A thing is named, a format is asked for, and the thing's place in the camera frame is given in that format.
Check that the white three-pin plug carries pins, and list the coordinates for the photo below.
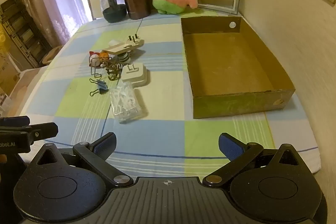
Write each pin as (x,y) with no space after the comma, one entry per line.
(136,43)

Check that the white square charger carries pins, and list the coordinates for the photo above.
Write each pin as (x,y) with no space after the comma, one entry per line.
(135,75)

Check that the clear bag of floss picks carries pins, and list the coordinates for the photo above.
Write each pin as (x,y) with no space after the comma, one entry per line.
(124,103)

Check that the cream wooden chair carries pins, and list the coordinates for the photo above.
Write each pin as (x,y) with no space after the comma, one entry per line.
(93,0)

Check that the blue binder clip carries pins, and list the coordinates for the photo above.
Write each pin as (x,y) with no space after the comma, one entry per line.
(101,83)
(102,91)

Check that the glass teapot with dark base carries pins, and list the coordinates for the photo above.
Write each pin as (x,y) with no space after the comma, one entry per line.
(114,12)

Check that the small green white bottle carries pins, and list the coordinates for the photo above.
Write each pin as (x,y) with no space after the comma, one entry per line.
(124,57)

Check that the folding step ladder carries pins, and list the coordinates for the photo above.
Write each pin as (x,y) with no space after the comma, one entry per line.
(21,29)

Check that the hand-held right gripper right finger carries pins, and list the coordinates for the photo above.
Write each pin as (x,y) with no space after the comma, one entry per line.
(231,146)

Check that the leopard print hair clip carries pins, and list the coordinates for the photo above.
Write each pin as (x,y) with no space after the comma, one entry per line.
(114,71)

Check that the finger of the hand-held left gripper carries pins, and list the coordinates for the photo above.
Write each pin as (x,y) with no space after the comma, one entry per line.
(14,121)
(43,130)

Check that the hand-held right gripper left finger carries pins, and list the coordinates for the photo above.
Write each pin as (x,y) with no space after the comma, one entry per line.
(105,145)

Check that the Doraemon cat figurine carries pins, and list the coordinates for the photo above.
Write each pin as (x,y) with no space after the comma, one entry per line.
(95,59)

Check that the white plastic case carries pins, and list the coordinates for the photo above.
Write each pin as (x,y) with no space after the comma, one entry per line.
(115,42)

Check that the brown cardboard box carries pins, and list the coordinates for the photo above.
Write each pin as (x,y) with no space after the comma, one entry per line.
(225,66)

